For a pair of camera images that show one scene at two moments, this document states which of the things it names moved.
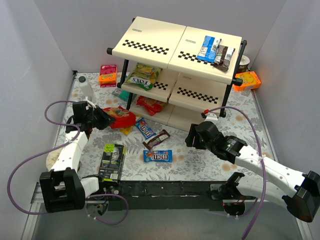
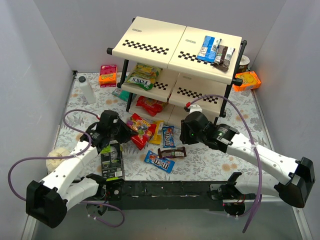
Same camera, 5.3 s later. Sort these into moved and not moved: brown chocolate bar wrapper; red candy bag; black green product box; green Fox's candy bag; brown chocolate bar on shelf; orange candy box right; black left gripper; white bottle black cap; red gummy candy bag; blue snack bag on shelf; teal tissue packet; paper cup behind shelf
Moved: black left gripper; brown chocolate bar wrapper; red gummy candy bag
Not moved: teal tissue packet; brown chocolate bar on shelf; black green product box; orange candy box right; green Fox's candy bag; paper cup behind shelf; red candy bag; blue snack bag on shelf; white bottle black cap
